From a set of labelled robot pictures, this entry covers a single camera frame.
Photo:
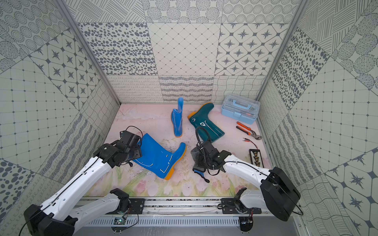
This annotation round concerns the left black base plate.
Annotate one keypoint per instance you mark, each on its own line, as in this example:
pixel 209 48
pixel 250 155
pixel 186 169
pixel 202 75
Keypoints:
pixel 133 206

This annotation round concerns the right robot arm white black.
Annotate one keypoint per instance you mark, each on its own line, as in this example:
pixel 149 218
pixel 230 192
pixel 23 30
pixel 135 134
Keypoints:
pixel 280 195

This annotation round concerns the light blue plastic toolbox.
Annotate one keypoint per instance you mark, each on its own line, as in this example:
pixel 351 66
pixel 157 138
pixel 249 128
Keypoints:
pixel 240 108

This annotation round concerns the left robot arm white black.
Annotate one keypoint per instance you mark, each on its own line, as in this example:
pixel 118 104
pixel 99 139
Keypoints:
pixel 39 219

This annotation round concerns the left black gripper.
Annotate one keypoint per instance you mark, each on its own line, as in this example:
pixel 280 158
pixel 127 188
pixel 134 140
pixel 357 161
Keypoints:
pixel 135 152

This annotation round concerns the blue rubber boot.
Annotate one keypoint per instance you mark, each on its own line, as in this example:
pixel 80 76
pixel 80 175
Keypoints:
pixel 177 119
pixel 157 159

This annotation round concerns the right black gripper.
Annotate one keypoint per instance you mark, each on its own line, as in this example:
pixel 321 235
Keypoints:
pixel 210 168

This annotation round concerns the orange handled pliers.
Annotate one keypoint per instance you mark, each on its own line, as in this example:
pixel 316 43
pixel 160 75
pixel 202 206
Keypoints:
pixel 248 131

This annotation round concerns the green rubber boot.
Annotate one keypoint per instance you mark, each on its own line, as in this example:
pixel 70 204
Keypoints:
pixel 200 119

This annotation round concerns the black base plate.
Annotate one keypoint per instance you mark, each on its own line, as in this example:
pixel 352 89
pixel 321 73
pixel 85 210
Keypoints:
pixel 133 206
pixel 231 206

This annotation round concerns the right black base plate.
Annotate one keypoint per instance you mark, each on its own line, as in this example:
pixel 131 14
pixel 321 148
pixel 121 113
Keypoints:
pixel 231 206

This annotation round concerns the grey blue microfibre cloth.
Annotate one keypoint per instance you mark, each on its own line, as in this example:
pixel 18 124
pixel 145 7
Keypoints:
pixel 199 166

